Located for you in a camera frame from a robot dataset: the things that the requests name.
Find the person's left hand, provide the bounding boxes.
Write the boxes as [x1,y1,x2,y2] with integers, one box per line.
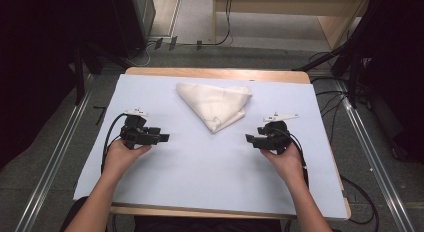
[100,138,153,182]

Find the left hand-held gripper black cable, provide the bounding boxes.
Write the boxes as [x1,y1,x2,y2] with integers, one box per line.
[100,113,130,175]

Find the person's right hand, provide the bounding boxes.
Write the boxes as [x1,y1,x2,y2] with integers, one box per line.
[259,142,306,190]

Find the person's dark clothing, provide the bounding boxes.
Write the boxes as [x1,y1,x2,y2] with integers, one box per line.
[59,196,288,232]

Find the white floor cable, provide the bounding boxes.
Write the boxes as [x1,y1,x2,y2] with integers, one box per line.
[125,41,157,68]

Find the hand-held gripper black cable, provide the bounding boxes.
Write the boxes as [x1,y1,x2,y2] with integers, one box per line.
[285,131,310,190]
[100,113,130,175]

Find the dark cabinet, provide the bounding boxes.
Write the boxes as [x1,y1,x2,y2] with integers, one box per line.
[109,0,157,58]

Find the dark curtain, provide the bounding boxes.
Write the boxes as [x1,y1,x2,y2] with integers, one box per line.
[0,0,134,170]
[346,0,424,164]

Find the metal floor rail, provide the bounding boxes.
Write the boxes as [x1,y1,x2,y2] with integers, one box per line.
[335,79,417,232]
[14,73,95,232]

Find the white mesh zipper bag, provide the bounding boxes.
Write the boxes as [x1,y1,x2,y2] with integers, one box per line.
[175,81,253,134]

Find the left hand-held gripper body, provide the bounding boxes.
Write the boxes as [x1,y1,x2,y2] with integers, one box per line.
[119,108,152,150]

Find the hanging black cable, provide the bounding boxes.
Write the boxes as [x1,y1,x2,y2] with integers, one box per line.
[196,0,234,50]

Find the pale paper table sheet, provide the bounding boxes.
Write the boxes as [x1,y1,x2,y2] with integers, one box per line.
[73,74,350,221]

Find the looping black floor cable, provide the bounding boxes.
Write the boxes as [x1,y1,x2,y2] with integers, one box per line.
[339,174,380,232]

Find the small black floor strips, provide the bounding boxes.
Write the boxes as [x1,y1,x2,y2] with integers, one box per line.
[92,105,108,126]

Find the black stand leg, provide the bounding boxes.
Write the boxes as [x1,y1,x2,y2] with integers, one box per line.
[73,46,85,106]

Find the black stand with legs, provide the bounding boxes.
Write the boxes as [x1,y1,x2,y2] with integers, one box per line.
[292,35,364,110]

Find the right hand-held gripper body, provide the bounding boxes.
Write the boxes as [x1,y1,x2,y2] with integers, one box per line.
[258,112,300,156]

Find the wooden table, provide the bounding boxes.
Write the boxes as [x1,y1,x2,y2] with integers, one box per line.
[109,66,352,220]

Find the bundle of black floor cables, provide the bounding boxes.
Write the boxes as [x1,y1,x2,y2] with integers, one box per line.
[308,51,349,145]

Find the right hand-held gripper black cable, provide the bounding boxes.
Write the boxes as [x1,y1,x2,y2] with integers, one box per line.
[285,131,310,190]

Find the light wooden bench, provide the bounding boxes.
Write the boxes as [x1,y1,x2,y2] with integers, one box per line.
[212,0,373,50]

